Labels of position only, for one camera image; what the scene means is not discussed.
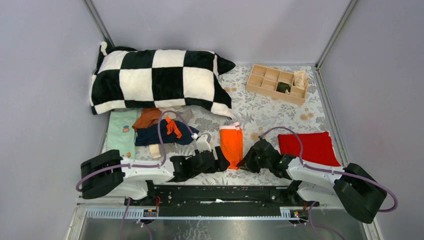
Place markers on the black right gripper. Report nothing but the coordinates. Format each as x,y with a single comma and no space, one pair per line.
246,162

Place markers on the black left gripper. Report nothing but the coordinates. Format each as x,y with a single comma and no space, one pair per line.
220,165

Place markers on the orange underwear white trim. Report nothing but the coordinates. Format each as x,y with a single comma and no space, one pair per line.
231,143

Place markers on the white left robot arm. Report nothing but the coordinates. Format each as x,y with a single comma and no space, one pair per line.
110,173

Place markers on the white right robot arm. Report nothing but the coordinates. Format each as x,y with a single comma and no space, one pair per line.
351,187

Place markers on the navy underwear orange trim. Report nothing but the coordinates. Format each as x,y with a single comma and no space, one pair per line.
170,131

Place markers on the floral bed sheet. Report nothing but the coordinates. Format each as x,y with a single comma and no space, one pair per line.
256,114

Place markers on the grey garment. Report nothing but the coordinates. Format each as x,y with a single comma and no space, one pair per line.
187,115

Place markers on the cream beige garment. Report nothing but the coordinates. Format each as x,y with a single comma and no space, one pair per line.
170,112

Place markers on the red folded cloth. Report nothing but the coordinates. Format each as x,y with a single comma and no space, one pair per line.
317,147

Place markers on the rolled dark green garment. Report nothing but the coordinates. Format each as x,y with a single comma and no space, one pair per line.
283,87

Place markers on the wooden compartment organizer box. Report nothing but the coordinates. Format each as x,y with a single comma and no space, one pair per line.
263,80

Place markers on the rust brown garment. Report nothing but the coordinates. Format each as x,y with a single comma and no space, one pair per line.
148,117

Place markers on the rolled beige garment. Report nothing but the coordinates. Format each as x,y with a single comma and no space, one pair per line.
300,79

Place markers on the mint green printed cloth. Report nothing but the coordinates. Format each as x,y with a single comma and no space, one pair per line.
120,133

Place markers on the black white checkered pillow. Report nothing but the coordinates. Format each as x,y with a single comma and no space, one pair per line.
126,78

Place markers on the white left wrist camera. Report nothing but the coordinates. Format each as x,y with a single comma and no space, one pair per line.
203,143

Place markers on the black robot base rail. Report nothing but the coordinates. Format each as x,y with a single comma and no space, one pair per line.
223,197

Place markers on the perforated metal cable tray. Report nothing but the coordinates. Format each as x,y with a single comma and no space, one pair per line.
167,213

